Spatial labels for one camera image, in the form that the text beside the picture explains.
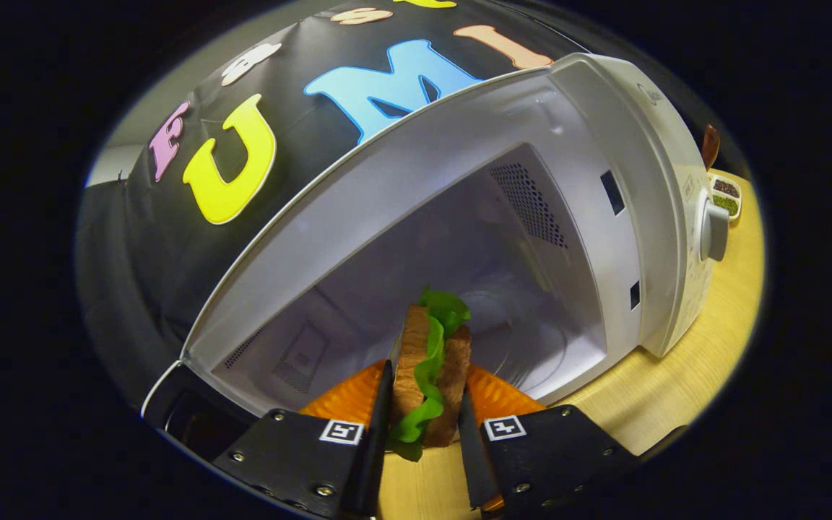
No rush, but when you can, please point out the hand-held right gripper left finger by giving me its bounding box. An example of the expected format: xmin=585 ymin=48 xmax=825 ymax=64
xmin=212 ymin=359 xmax=395 ymax=519

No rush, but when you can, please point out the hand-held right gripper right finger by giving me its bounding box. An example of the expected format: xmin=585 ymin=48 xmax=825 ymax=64
xmin=457 ymin=363 xmax=641 ymax=515

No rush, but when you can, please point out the brown bread lettuce sandwich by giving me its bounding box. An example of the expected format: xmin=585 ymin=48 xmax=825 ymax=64
xmin=386 ymin=287 xmax=473 ymax=463

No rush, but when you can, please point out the white microwave oven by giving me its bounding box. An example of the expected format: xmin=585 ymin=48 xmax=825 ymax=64
xmin=140 ymin=52 xmax=731 ymax=452

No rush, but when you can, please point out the white divided dish with beans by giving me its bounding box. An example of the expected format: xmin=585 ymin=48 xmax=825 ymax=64
xmin=706 ymin=172 xmax=743 ymax=221

